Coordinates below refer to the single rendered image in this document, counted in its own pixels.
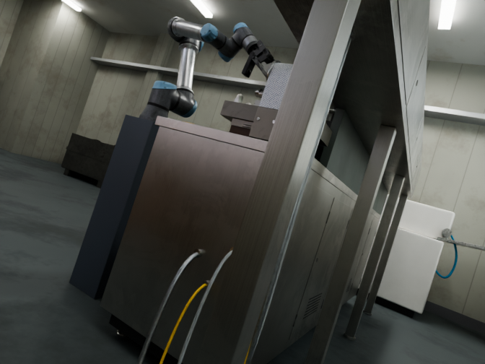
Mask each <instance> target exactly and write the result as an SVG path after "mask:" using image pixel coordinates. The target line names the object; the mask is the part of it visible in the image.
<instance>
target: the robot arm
mask: <svg viewBox="0 0 485 364"><path fill-rule="evenodd" d="M167 31H168V33H169V35H170V37H171V38H172V39H174V40H175V41H177V42H178V43H179V47H178V49H179V51H180V63H179V70H178V80H177V86H176V85H174V84H171V83H169V82H164V81H156V82H155V83H154V85H153V88H152V91H151V94H150V96H149V100H148V103H147V106H146V108H145V109H144V110H143V111H142V113H141V114H140V115H139V118H143V119H146V120H149V121H153V122H155V121H156V119H157V116H162V117H165V118H168V113H169V111H171V112H173V113H176V114H178V115H179V116H182V117H184V118H188V117H190V116H192V115H193V114H194V112H195V111H196V109H197V102H196V101H195V100H194V99H193V96H194V93H193V91H192V84H193V72H194V65H195V58H196V55H197V54H198V53H199V52H200V51H201V49H202V48H203V46H204V42H205V43H209V44H211V45H212V46H214V47H215V48H216V49H217V50H218V54H219V56H220V57H221V58H222V59H223V60H224V61H226V62H229V61H230V60H231V59H233V58H234V57H235V55H236V54H237V53H238V52H239V51H240V50H241V49H242V48H244V49H245V51H246V52H247V53H248V55H249V57H248V60H247V61H246V63H245V66H244V68H243V70H242V74H243V75H244V76H245V77H247V78H249V77H250V75H251V73H252V71H253V68H254V66H255V65H256V66H257V67H258V68H259V69H260V70H261V71H262V73H263V75H264V76H265V77H266V78H267V74H268V69H269V67H270V65H271V64H272V62H273V61H275V60H274V57H273V56H272V55H271V53H270V51H269V49H268V50H267V48H266V47H265V45H264V44H263V43H262V41H261V40H259V41H257V39H256V38H255V36H254V35H253V34H252V32H251V31H250V28H249V27H248V26H247V25H246V24H245V23H243V22H240V23H238V24H236V25H235V27H234V29H233V33H234V35H233V36H232V37H231V38H230V39H229V38H228V37H226V36H225V35H224V34H223V33H221V32H220V31H219V30H218V29H217V28H216V27H215V26H213V25H212V24H210V23H207V24H205V25H200V24H196V23H192V22H187V21H185V20H184V19H183V18H180V17H173V18H172V19H170V20H169V22H168V24H167Z"/></svg>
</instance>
